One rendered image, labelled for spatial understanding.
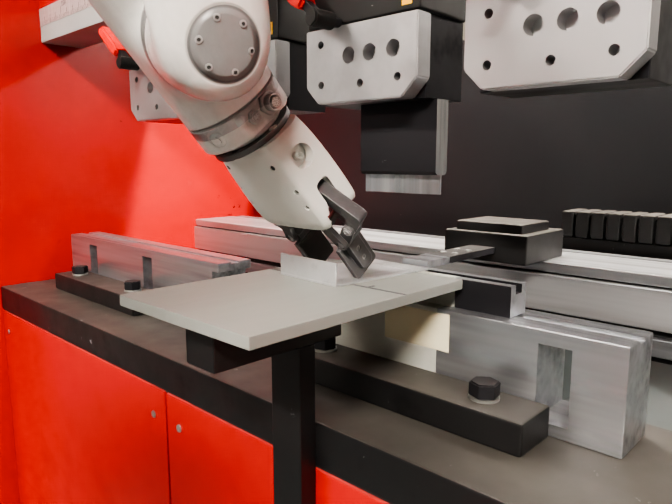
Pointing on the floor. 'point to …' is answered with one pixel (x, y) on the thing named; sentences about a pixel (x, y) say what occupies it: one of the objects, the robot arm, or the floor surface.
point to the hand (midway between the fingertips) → (335, 252)
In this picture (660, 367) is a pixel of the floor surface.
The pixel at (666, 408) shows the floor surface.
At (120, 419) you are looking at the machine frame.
